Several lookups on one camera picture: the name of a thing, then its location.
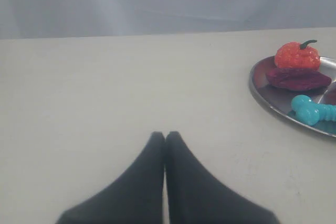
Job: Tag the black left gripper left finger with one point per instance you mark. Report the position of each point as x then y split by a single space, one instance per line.
136 196

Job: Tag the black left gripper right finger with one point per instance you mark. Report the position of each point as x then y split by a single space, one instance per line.
196 196

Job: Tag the turquoise toy bone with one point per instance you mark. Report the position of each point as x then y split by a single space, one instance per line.
309 112

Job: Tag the round stainless steel plate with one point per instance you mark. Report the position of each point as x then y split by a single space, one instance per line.
279 100

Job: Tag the purple toy sweet potato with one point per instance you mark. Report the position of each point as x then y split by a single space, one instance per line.
297 79

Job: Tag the orange toy tangerine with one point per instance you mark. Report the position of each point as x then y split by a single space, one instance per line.
298 55

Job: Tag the white backdrop cloth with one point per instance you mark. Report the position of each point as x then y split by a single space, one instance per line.
82 18

